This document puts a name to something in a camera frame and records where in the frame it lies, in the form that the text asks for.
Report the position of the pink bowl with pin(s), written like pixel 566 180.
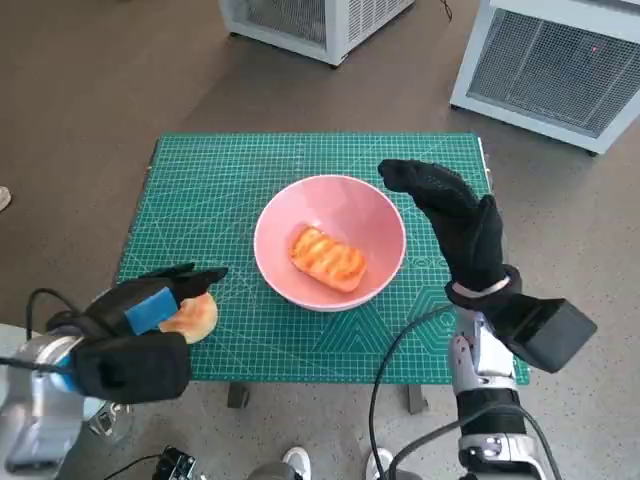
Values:
pixel 280 225

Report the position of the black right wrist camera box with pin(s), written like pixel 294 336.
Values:
pixel 555 335

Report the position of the ridged oblong toy bread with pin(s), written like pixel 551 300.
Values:
pixel 327 260

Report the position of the round toy bread bun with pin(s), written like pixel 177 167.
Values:
pixel 200 320

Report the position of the white mesh-panel cabinet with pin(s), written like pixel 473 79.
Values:
pixel 340 30
pixel 545 70

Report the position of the person's white shoe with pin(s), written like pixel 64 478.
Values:
pixel 378 462
pixel 298 462

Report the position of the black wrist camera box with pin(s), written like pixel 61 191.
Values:
pixel 135 370
pixel 555 335

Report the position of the green cutting mat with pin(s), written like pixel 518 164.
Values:
pixel 225 200

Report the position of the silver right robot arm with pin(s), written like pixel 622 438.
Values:
pixel 490 395

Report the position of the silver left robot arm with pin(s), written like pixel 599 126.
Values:
pixel 35 400

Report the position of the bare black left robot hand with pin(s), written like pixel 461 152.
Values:
pixel 130 300

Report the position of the grey table leg bracket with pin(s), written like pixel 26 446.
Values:
pixel 417 399
pixel 239 395

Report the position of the person's beige shoe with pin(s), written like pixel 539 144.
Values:
pixel 4 198

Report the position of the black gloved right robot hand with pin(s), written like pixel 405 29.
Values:
pixel 465 230

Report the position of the pale blue cloth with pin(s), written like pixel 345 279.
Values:
pixel 10 340

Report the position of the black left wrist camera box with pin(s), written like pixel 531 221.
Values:
pixel 135 370

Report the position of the black metal robot fixture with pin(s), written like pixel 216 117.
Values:
pixel 175 465

